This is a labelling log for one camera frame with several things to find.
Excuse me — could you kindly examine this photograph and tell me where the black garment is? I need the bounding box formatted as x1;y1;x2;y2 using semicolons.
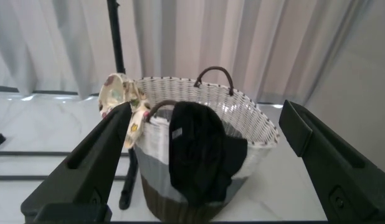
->
168;101;249;206

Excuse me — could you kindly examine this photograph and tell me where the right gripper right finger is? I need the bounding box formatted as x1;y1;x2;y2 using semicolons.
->
278;99;385;223

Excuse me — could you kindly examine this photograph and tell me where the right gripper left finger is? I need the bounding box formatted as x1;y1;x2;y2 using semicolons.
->
20;101;133;223

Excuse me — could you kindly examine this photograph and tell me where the white laundry basket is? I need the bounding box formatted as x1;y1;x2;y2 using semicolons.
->
135;66;280;223

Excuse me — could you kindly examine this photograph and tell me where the cream printed garment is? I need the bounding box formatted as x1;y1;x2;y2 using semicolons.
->
98;73;151;149

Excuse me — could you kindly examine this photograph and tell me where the black clothes rack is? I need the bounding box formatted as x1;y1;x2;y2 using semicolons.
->
0;0;140;210

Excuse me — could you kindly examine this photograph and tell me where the white curtain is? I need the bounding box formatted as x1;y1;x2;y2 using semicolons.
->
0;0;373;105

